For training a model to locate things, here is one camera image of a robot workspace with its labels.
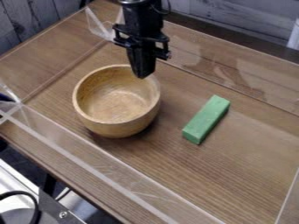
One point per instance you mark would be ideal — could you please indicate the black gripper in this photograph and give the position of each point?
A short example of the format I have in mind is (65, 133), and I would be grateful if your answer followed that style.
(142, 32)

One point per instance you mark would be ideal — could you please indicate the green rectangular block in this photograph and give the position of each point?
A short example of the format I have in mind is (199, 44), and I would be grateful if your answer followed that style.
(206, 119)

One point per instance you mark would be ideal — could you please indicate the brown wooden bowl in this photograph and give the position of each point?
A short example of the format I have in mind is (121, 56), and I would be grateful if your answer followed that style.
(117, 104)

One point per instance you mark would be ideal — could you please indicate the clear acrylic front barrier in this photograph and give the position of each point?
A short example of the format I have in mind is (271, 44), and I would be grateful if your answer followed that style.
(110, 183)

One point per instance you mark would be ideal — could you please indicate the black table leg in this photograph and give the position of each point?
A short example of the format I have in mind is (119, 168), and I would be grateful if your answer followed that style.
(50, 184)

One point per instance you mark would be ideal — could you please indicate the clear acrylic corner bracket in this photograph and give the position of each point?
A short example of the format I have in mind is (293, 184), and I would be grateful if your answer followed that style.
(99, 28)

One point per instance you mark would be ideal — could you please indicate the white post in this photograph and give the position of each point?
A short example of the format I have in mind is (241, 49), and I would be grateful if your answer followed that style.
(294, 37)

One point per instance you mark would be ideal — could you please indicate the grey metal bracket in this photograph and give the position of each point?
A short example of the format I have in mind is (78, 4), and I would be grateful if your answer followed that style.
(54, 213)

